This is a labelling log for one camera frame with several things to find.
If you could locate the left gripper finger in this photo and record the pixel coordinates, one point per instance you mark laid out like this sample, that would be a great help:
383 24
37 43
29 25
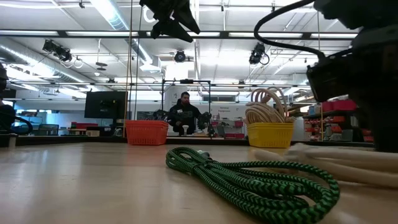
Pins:
189 21
174 28

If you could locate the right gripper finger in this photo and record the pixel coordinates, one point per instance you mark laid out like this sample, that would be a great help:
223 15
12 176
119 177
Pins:
387 130

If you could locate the black background robot arm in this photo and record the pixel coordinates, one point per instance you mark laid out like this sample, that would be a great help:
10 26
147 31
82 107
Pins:
160 115
206 121

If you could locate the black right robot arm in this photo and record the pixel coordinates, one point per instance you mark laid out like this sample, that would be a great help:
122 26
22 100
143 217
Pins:
357 12

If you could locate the large red storage bin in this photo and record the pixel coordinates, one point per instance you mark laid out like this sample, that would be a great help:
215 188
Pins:
343 105

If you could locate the small red storage bin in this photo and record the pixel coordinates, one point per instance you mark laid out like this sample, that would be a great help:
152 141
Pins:
327 106

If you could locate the dark shelf unit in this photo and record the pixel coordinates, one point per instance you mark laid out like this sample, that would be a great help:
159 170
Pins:
329 113

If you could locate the yellow plastic basket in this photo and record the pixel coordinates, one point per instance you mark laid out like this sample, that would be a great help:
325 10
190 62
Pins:
269 135

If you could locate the black monitor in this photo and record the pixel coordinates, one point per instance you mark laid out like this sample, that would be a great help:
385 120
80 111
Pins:
105 104

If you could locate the black overhead beam with lights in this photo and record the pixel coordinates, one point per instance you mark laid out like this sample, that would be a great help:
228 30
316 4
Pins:
62 33

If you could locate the orange plastic basket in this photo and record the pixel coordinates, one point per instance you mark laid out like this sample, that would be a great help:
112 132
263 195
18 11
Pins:
146 132

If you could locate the red flat box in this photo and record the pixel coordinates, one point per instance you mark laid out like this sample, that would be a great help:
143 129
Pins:
84 125

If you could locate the black round ceiling camera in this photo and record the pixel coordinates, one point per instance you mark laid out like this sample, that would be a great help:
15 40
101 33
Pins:
179 56

